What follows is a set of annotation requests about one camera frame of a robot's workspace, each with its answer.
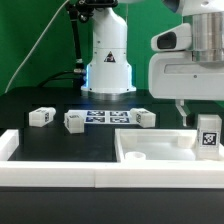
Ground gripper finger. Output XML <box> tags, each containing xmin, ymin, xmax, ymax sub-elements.
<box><xmin>175</xmin><ymin>99</ymin><xmax>190</xmax><ymax>127</ymax></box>

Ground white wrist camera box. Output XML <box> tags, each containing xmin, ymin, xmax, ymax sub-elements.
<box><xmin>151</xmin><ymin>23</ymin><xmax>192</xmax><ymax>52</ymax></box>

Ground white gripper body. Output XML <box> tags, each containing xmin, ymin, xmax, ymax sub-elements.
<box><xmin>148</xmin><ymin>51</ymin><xmax>224</xmax><ymax>101</ymax></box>

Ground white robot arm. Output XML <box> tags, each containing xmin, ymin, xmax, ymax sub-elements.
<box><xmin>82</xmin><ymin>0</ymin><xmax>224</xmax><ymax>118</ymax></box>

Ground black cable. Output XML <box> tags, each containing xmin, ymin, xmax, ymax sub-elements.
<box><xmin>39</xmin><ymin>69</ymin><xmax>88</xmax><ymax>89</ymax></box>

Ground grey cable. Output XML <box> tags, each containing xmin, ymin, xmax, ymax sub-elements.
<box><xmin>3</xmin><ymin>0</ymin><xmax>72</xmax><ymax>95</ymax></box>

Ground blue AprilTag sheet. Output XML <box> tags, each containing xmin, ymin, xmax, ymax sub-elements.
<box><xmin>68</xmin><ymin>110</ymin><xmax>136</xmax><ymax>124</ymax></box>

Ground black camera stand pole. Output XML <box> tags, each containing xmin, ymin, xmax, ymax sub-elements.
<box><xmin>66</xmin><ymin>0</ymin><xmax>118</xmax><ymax>74</ymax></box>

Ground white square tabletop part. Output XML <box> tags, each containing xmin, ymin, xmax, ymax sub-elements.
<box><xmin>114</xmin><ymin>128</ymin><xmax>224</xmax><ymax>164</ymax></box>

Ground white U-shaped fence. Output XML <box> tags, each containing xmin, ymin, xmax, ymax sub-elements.
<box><xmin>0</xmin><ymin>129</ymin><xmax>224</xmax><ymax>189</ymax></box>

